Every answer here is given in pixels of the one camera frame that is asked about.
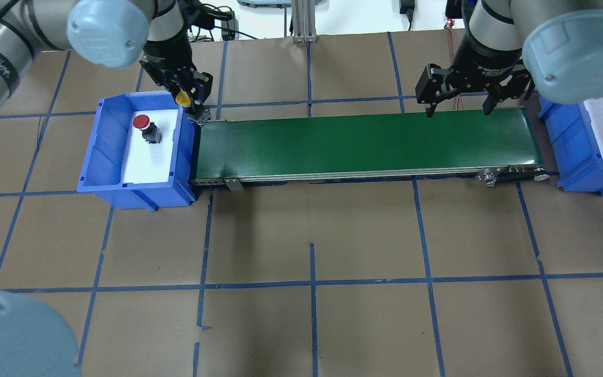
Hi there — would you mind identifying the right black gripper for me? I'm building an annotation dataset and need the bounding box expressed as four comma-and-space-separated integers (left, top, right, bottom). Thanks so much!
416, 37, 535, 118

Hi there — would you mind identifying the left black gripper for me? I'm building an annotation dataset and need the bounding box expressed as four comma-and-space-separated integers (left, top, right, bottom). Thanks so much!
140, 45, 214, 126

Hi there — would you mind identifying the yellow push button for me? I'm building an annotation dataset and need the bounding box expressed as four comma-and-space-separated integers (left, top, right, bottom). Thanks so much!
174, 91, 192, 108

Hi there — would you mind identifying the red push button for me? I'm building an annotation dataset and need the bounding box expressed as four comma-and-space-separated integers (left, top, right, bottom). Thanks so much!
132, 114, 162, 144

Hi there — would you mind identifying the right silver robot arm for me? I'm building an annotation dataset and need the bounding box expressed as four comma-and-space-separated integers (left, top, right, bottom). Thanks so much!
416, 1, 603, 117

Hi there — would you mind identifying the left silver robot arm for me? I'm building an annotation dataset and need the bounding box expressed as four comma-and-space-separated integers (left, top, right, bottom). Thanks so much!
0, 1, 213, 126

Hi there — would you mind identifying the green conveyor belt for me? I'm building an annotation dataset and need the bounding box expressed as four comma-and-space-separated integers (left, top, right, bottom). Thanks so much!
189, 108, 550, 187

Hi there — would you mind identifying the white foam in left bin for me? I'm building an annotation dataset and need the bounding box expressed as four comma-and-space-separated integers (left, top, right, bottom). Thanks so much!
120, 109, 178, 184

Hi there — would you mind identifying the black power adapter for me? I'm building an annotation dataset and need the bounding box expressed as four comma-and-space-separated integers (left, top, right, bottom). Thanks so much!
399, 0, 416, 18

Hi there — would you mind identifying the left blue plastic bin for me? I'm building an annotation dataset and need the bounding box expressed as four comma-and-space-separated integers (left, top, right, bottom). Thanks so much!
76, 91, 196, 212

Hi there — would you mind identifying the blue plastic bin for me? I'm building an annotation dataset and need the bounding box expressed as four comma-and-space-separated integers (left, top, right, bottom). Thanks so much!
539, 96, 603, 195
76, 91, 196, 212

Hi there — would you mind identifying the right blue plastic bin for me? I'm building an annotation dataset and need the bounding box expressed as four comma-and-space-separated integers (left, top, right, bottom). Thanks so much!
539, 96, 603, 195

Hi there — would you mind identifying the aluminium frame post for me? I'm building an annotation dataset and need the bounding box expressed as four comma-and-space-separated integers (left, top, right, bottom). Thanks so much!
291, 0, 318, 43

